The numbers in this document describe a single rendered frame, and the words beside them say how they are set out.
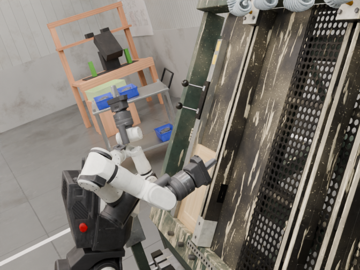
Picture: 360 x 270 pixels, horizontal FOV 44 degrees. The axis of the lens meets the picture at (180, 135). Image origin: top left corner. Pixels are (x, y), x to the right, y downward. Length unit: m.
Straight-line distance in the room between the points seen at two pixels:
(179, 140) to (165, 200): 1.04
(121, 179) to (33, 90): 9.54
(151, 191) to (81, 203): 0.43
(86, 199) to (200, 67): 1.06
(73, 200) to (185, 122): 0.94
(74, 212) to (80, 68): 9.42
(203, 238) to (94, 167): 0.77
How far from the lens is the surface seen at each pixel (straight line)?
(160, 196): 1.53
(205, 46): 2.54
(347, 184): 1.38
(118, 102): 2.20
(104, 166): 1.48
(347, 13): 1.51
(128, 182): 1.50
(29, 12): 10.99
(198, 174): 1.63
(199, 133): 2.32
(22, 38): 10.93
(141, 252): 2.66
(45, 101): 11.04
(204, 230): 2.05
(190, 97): 2.53
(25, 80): 10.93
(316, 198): 1.51
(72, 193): 1.83
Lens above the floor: 2.02
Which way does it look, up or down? 18 degrees down
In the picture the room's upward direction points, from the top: 17 degrees counter-clockwise
